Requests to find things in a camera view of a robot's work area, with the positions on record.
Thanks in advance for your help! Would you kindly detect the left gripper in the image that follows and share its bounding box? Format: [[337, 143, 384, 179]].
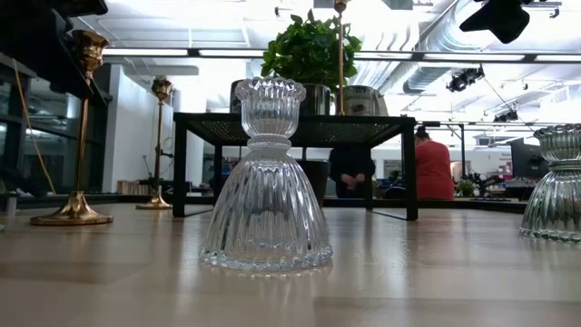
[[0, 0, 109, 90]]

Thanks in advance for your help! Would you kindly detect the candle tin vanilla cake label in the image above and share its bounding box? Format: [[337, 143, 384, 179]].
[[340, 84, 389, 116]]

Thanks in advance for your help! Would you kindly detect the brass candlestick holder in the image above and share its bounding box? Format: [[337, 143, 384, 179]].
[[29, 29, 114, 227], [333, 0, 350, 116], [134, 75, 174, 211]]

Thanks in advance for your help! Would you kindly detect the silver cylindrical vessel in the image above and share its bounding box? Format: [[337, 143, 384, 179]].
[[299, 83, 333, 116]]

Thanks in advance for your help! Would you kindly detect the clear ribbed glass candle holder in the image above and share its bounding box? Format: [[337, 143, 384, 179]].
[[198, 75, 335, 273]]

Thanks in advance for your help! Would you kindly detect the green ribbed glass candle holder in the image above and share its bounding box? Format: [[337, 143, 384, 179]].
[[518, 123, 581, 244]]

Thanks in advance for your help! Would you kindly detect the black ceiling spotlight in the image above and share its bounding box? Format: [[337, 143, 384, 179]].
[[446, 65, 486, 94], [492, 108, 519, 124]]

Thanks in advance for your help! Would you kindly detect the black computer monitor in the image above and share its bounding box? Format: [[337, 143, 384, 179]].
[[508, 137, 548, 181]]

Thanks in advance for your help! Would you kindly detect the person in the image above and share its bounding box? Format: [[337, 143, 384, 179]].
[[327, 144, 378, 200], [413, 125, 457, 201]]

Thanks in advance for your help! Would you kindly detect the small green plant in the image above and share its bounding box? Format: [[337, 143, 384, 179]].
[[455, 179, 478, 198]]

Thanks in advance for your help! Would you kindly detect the green plant in black pot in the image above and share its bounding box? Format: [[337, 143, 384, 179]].
[[260, 8, 363, 208]]

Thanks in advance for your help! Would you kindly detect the black perforated metal shelf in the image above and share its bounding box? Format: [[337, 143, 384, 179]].
[[172, 111, 419, 223]]

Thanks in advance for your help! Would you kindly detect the black aluminium rig frame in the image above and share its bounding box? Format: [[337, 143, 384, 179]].
[[0, 193, 530, 214]]

